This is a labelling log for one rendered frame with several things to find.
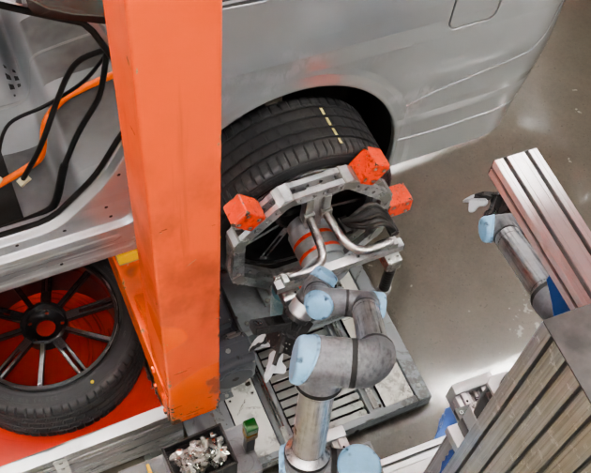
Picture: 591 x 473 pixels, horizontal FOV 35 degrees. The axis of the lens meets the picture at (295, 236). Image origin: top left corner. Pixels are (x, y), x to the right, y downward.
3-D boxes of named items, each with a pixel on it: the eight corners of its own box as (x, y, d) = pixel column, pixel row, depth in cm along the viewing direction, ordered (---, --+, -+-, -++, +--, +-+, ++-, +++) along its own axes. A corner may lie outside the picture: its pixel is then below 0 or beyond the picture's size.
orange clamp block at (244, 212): (257, 198, 276) (237, 192, 269) (267, 219, 272) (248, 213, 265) (241, 212, 279) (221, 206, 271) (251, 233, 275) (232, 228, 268)
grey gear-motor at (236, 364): (216, 303, 367) (216, 258, 337) (257, 396, 348) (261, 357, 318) (173, 318, 362) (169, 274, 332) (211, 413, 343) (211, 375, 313)
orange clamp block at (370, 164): (361, 167, 286) (380, 147, 281) (372, 187, 283) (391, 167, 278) (346, 164, 281) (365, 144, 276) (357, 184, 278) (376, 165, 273)
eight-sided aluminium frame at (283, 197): (368, 241, 328) (392, 147, 282) (375, 256, 325) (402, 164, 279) (224, 291, 314) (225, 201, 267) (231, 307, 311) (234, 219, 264)
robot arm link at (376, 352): (408, 354, 208) (386, 281, 255) (359, 350, 207) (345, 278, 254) (401, 401, 211) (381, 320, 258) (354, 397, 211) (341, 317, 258)
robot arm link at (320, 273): (316, 269, 255) (315, 259, 263) (295, 301, 258) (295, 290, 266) (340, 284, 256) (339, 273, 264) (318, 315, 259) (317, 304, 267)
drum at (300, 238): (321, 227, 306) (325, 204, 294) (349, 281, 296) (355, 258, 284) (282, 240, 302) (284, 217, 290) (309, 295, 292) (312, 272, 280)
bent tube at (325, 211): (370, 197, 289) (374, 178, 280) (398, 247, 281) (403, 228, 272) (318, 215, 285) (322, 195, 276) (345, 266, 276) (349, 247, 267)
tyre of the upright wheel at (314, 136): (167, 240, 322) (332, 203, 349) (190, 297, 311) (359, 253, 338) (195, 111, 270) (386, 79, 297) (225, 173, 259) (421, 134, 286)
